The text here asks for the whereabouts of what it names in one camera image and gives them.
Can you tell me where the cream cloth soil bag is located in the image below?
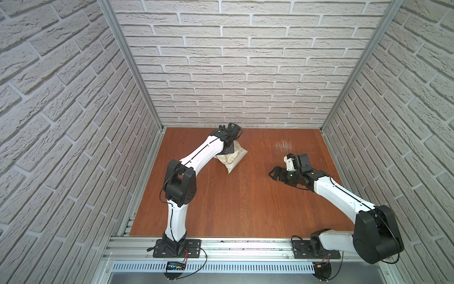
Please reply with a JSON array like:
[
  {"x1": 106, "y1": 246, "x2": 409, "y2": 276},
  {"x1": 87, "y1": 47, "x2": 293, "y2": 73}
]
[{"x1": 216, "y1": 141, "x2": 248, "y2": 173}]

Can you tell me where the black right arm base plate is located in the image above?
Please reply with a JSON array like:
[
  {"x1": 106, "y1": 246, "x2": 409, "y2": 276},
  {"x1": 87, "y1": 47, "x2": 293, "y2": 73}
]
[{"x1": 290, "y1": 239, "x2": 341, "y2": 260}]

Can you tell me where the aluminium base rail left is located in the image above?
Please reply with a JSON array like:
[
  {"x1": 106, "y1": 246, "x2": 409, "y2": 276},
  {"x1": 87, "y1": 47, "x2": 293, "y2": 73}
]
[{"x1": 117, "y1": 127, "x2": 167, "y2": 237}]

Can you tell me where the small electronics board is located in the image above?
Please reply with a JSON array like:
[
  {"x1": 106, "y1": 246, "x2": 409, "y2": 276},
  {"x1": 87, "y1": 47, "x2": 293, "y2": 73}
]
[
  {"x1": 164, "y1": 262, "x2": 186, "y2": 280},
  {"x1": 313, "y1": 263, "x2": 332, "y2": 282}
]

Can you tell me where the aluminium corner post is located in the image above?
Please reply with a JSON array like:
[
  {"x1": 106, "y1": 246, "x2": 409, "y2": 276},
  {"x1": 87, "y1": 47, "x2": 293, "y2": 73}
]
[
  {"x1": 98, "y1": 0, "x2": 164, "y2": 132},
  {"x1": 320, "y1": 0, "x2": 404, "y2": 134}
]

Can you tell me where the white perforated vent strip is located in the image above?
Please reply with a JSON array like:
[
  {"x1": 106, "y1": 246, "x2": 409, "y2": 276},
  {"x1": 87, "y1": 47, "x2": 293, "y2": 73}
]
[{"x1": 110, "y1": 260, "x2": 314, "y2": 274}]

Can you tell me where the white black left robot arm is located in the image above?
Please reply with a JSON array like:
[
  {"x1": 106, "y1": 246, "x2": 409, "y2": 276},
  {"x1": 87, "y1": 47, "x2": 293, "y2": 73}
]
[{"x1": 162, "y1": 123, "x2": 242, "y2": 256}]

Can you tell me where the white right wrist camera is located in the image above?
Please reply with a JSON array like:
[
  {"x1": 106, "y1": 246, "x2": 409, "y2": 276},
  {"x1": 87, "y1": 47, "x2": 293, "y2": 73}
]
[{"x1": 284, "y1": 154, "x2": 313, "y2": 175}]

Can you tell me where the right small electronics board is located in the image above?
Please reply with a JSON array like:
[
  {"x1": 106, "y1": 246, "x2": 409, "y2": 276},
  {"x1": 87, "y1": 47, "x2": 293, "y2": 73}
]
[{"x1": 313, "y1": 263, "x2": 332, "y2": 282}]

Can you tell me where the aluminium front rail frame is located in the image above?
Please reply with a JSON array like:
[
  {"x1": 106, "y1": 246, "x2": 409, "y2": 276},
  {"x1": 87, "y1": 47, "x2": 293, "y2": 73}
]
[{"x1": 90, "y1": 235, "x2": 405, "y2": 284}]

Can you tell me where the left small electronics board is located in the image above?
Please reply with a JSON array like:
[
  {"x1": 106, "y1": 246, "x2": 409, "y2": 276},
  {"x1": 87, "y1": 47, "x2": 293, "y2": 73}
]
[{"x1": 164, "y1": 262, "x2": 186, "y2": 280}]

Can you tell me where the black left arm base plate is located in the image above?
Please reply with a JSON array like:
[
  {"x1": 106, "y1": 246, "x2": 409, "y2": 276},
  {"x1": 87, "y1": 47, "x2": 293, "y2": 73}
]
[{"x1": 153, "y1": 239, "x2": 202, "y2": 259}]

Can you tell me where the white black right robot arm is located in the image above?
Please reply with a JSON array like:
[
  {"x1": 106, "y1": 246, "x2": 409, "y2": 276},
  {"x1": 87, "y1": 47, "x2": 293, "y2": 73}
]
[{"x1": 268, "y1": 166, "x2": 404, "y2": 264}]

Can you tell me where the aluminium corner post left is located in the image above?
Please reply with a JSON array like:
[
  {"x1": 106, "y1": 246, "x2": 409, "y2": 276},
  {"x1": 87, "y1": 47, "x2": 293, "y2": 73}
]
[{"x1": 98, "y1": 0, "x2": 164, "y2": 132}]

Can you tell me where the aluminium corner post right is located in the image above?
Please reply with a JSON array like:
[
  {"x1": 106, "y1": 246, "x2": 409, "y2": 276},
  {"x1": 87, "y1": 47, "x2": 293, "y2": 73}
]
[{"x1": 320, "y1": 0, "x2": 404, "y2": 134}]

